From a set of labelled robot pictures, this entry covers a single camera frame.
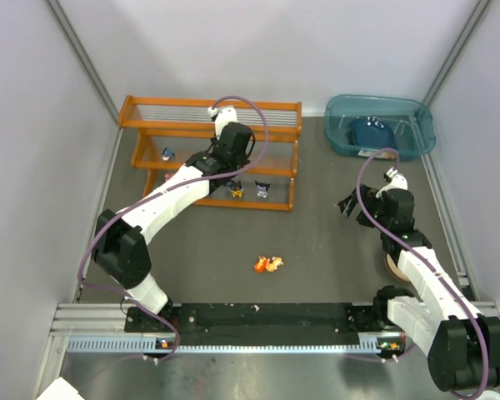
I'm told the blue donkey toy figure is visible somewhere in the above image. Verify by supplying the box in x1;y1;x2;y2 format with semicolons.
162;147;175;161

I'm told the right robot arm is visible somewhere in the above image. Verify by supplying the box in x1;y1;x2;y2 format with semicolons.
338;184;500;393

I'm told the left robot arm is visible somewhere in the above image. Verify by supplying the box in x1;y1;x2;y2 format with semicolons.
91;122;255;318

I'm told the orange wooden shelf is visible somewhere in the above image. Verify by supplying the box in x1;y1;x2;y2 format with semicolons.
117;95;303;212

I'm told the black yellow toy figure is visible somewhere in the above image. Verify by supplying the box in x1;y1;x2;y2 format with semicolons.
225;180;244;198

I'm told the purple black toy figure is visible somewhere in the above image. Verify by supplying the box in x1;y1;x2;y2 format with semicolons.
254;180;271;198

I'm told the round wooden disc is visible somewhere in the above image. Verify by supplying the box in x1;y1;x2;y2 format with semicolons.
385;253;411;283

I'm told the dark blue cloth bag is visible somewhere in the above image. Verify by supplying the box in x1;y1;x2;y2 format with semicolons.
348;116;398;149

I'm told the teal plastic bin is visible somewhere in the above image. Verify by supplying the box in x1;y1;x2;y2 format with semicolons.
324;94;436;162

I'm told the tan rabbit toy figure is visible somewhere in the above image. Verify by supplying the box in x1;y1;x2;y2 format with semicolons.
271;257;283;269

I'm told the orange tiger toy figure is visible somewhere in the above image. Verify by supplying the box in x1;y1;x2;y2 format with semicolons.
253;256;276;273

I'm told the white object bottom left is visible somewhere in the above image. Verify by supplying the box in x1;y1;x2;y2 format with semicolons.
37;377;84;400

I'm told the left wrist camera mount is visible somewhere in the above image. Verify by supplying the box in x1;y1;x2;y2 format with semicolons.
207;105;238;138

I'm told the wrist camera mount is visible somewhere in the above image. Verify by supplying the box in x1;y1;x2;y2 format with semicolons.
207;105;238;138
380;167;408;195

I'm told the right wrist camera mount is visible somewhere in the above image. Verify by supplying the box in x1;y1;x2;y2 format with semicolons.
380;167;408;195

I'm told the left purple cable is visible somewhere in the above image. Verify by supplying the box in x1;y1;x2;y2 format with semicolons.
77;95;270;378

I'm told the purple cable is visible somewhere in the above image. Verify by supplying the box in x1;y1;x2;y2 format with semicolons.
77;95;270;378
341;148;491;397

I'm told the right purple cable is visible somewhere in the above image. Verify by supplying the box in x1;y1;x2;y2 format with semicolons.
341;148;491;397

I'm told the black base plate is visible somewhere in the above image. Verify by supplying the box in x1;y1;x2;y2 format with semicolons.
123;302;405;347

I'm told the grey slotted cable duct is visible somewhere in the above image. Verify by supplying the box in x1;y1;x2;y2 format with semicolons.
67;336;405;354

